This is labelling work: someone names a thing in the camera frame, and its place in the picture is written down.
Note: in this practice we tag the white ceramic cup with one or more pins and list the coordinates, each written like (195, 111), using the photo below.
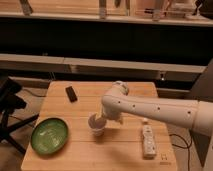
(97, 124)

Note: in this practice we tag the white game controller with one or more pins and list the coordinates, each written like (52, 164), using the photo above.
(149, 146)

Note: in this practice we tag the black tripod stand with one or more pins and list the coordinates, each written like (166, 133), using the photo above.
(9, 102)

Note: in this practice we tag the green plate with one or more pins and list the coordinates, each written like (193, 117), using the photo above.
(49, 136)

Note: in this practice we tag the black rectangular remote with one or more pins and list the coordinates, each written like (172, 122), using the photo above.
(71, 94)

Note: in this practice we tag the wooden table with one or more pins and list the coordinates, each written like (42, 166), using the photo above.
(118, 149)

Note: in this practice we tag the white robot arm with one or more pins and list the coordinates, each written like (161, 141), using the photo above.
(191, 114)

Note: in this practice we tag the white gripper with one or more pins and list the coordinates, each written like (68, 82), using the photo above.
(111, 115)

